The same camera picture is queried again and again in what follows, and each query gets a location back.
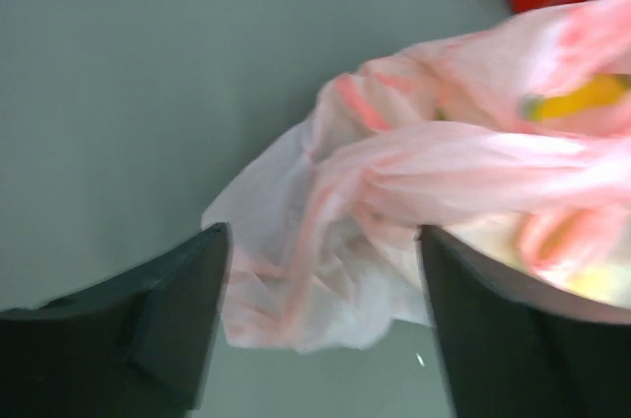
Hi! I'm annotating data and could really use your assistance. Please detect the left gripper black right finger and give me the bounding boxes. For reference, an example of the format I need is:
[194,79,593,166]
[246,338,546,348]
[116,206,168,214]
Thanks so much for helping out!
[417,226,630,417]

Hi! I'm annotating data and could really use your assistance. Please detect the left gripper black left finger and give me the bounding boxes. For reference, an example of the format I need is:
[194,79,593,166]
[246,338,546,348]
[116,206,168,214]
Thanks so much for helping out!
[1,223,231,417]

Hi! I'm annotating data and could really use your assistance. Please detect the pink translucent plastic bag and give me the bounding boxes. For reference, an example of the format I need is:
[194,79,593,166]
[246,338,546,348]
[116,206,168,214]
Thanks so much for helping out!
[201,0,630,353]

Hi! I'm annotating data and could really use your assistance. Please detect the yellow banana bunch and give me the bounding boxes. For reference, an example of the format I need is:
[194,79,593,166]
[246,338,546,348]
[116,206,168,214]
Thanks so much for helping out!
[521,74,630,122]

